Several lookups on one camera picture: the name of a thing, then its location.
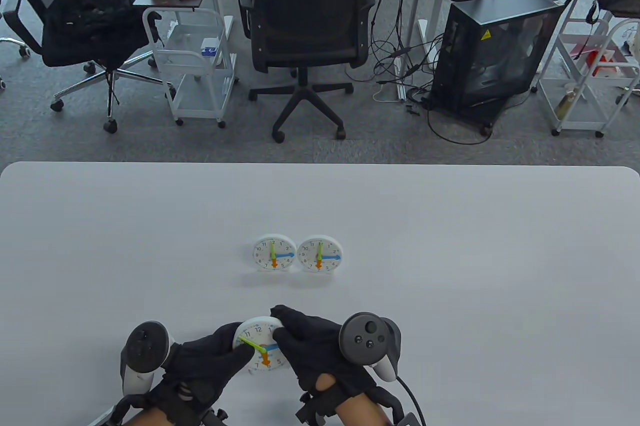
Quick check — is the person's left hand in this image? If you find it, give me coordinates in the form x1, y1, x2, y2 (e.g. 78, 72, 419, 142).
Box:
145, 322, 255, 412

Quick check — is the person's right hand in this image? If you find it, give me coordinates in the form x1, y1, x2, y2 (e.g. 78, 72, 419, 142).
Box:
270, 305, 403, 414

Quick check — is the white teaching clock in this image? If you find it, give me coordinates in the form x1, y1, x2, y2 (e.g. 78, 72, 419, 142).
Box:
252, 234, 297, 273
297, 235, 344, 273
233, 316, 293, 376

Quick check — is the person's right forearm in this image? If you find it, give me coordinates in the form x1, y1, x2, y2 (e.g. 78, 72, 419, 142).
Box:
332, 394, 391, 426

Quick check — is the person's left forearm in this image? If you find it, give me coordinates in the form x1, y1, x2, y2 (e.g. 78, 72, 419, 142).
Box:
125, 406, 173, 426

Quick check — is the black and white hand controller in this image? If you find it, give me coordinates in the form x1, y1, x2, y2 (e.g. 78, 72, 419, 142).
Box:
339, 312, 402, 383
120, 321, 175, 397

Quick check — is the white mesh rolling cart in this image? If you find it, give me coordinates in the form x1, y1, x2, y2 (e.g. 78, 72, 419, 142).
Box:
142, 7, 240, 128

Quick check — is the black computer tower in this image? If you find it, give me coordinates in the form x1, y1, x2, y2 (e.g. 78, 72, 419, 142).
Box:
429, 0, 566, 127

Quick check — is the black office chair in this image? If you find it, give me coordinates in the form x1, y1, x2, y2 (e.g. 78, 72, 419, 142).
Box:
233, 0, 383, 143

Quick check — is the yellowish bottle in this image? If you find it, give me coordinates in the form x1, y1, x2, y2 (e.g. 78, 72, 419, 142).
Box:
555, 84, 583, 119

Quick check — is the black bag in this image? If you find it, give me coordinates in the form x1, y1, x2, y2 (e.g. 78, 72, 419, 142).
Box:
41, 0, 151, 67

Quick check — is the chair base with casters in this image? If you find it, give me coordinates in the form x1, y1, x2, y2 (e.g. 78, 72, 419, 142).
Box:
0, 36, 32, 90

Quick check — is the dark side table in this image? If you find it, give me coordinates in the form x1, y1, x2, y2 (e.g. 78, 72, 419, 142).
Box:
132, 0, 235, 39

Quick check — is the red box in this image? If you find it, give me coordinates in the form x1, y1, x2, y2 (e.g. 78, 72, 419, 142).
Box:
570, 44, 626, 69

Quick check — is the black wrist camera rig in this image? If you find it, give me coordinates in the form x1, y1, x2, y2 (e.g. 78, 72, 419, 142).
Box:
296, 389, 421, 426
92, 391, 231, 426

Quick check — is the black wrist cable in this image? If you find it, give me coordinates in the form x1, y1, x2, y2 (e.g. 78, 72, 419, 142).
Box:
395, 377, 427, 426

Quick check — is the black floor cable bundle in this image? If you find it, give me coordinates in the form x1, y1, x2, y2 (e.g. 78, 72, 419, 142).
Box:
345, 0, 501, 146

